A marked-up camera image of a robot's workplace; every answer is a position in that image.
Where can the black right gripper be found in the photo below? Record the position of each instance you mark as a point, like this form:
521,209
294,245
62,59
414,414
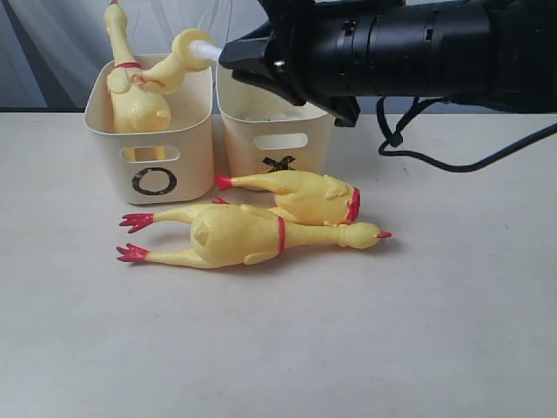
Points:
309,52

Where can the cream bin marked cross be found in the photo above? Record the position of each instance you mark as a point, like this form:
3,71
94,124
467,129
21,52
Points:
264,133

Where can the cream bin marked circle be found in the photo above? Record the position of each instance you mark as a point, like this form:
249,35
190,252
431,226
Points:
160,167

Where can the headless yellow rubber chicken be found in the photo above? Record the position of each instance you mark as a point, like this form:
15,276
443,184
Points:
303,197

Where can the chicken head with white squeaker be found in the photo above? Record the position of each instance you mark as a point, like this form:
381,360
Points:
192,50

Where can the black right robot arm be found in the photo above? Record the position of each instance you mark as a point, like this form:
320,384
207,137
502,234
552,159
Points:
496,54

